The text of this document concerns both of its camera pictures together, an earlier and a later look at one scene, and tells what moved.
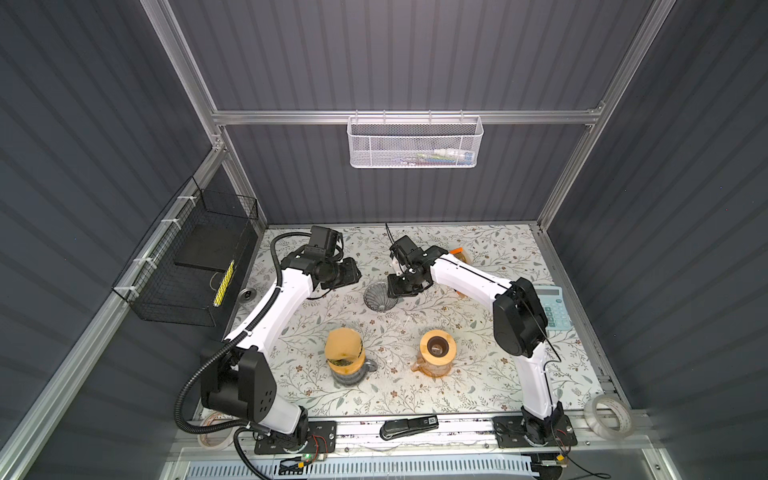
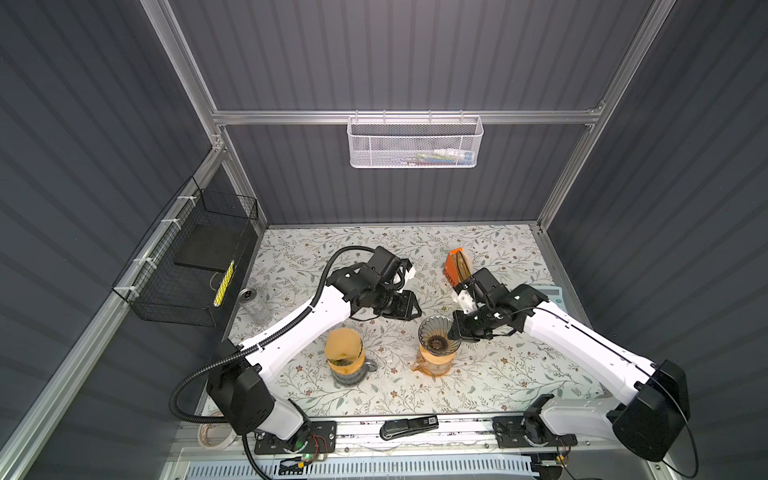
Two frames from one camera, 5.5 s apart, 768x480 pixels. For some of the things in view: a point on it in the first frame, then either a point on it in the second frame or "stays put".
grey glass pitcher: (351, 379) stays put
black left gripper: (349, 273) -> (405, 311)
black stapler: (392, 429) stays put
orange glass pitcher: (431, 370) stays put
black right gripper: (391, 280) -> (457, 331)
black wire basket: (189, 265) stays put
